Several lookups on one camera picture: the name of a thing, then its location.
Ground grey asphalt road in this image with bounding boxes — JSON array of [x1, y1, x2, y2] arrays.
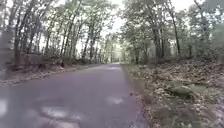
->
[[0, 63, 149, 128]]

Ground wood of trees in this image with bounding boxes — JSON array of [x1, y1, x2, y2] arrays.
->
[[118, 0, 224, 66], [0, 0, 118, 72]]

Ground leaf-covered verge with grass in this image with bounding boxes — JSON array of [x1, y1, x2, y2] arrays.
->
[[120, 57, 224, 128]]

